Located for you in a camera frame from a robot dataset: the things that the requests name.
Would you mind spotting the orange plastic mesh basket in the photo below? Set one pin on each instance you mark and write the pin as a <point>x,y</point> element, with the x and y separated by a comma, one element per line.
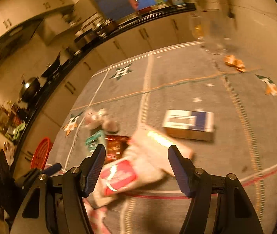
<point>41,154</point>

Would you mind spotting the white blue cardboard box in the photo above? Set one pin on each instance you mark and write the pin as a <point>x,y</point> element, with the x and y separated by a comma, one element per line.
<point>195,125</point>

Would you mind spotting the red white paper bag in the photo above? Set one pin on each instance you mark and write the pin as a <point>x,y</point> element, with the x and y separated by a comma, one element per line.
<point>144,161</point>

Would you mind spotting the black kitchen countertop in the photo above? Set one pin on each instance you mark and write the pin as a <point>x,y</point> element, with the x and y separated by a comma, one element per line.
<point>46,90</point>

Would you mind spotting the orange peel scraps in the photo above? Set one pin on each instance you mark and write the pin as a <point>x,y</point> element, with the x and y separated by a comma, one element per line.
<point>231,60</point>

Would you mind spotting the grey patterned table cloth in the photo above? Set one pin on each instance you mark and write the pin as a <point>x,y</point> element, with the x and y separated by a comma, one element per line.
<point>224,120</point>

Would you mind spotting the crumpled white plastic bag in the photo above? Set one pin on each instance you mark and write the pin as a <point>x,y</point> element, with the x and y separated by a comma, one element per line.
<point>100,118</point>

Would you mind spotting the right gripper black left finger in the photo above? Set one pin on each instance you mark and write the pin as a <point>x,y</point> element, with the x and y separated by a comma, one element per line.
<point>55,204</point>

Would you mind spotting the range hood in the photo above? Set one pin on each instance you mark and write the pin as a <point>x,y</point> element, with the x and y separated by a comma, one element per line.
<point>14,39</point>

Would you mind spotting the brown foil snack wrapper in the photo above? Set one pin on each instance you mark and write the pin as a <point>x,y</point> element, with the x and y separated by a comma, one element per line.
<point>115,146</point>

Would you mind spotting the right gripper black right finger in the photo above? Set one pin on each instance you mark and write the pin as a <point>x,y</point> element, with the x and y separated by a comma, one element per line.
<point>234,211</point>

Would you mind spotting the clear plastic container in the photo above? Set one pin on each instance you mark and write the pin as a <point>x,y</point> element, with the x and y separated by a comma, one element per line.
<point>207,27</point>

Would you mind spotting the green white snack packet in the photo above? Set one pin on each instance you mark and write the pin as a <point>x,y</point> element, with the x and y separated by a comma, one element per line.
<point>91,143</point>

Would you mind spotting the covered steel wok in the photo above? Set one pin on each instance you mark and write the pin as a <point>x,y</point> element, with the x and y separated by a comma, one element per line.
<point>29,89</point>

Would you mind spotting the green dish cloth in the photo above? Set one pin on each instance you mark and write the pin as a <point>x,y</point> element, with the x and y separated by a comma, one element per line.
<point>18,131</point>

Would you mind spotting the black frying pan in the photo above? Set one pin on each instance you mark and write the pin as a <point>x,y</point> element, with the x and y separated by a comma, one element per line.
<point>52,68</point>

